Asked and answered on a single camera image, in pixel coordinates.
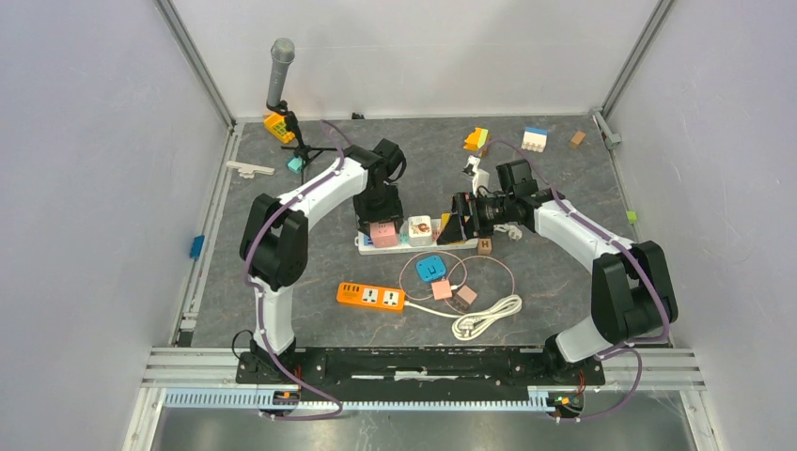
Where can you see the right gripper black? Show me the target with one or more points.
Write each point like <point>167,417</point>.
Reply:
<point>475,226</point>

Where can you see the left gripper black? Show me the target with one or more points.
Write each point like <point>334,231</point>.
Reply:
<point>392,211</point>

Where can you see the yellow cube socket adapter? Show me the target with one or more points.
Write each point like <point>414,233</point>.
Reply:
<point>445,217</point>

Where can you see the large pink cube adapter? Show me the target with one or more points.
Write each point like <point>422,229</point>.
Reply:
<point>384,235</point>

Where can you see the white cube socket adapter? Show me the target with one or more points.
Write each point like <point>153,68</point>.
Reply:
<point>420,231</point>

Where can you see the blue socket adapter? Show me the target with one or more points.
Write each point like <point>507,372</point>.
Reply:
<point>431,269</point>

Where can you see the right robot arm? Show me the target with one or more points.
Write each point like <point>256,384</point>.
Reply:
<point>631,299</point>

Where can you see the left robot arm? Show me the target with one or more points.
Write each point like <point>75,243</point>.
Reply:
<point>275,240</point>

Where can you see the wooden letter cube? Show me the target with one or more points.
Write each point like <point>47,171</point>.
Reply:
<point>484,246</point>

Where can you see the small pink charger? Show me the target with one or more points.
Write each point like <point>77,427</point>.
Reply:
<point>441,290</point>

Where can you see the dusty pink usb adapter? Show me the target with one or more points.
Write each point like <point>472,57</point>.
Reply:
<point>463,299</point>

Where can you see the orange green toy blocks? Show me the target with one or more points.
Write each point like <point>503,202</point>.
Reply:
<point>476,141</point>

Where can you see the teal small cube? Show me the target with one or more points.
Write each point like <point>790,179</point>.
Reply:
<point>296,165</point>

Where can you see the orange power strip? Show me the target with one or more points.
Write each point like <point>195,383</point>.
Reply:
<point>371,297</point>

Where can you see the white blue toy block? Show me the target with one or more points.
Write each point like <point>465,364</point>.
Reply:
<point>534,139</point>

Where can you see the white flat plastic piece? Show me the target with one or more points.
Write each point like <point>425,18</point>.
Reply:
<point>249,171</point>

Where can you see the brown wooden block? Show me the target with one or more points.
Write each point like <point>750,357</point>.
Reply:
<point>577,139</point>

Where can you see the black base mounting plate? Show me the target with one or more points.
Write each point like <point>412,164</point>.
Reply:
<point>491,373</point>

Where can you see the grey microphone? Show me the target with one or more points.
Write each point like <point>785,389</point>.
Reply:
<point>282,53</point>

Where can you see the white power strip cord plug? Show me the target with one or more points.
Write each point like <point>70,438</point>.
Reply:
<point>513,232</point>

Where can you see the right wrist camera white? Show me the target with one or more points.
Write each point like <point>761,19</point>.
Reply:
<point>479,177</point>

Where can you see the blue clip left rail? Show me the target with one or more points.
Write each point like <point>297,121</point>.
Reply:
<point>196,247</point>

